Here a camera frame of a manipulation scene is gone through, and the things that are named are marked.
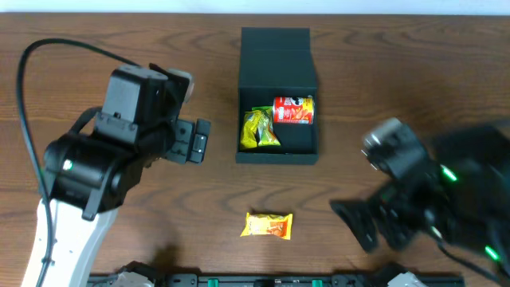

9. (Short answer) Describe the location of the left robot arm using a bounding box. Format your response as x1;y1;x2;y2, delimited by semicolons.
22;65;210;286

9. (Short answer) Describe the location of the red Pringles can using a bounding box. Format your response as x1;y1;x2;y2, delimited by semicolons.
273;96;315;124

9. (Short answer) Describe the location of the orange cracker packet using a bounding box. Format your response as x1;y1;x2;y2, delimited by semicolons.
241;213;293;240

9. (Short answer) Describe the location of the yellow snack packet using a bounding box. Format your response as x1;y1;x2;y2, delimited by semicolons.
240;110;263;150

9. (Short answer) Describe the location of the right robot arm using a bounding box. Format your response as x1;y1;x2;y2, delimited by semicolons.
330;118;509;286

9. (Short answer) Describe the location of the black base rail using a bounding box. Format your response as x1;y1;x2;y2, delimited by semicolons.
86;261;465;287

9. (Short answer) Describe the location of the green snack packet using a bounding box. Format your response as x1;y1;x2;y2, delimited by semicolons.
252;106;281;147

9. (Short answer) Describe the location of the dark green open box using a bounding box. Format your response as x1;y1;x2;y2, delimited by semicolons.
235;27;319;165

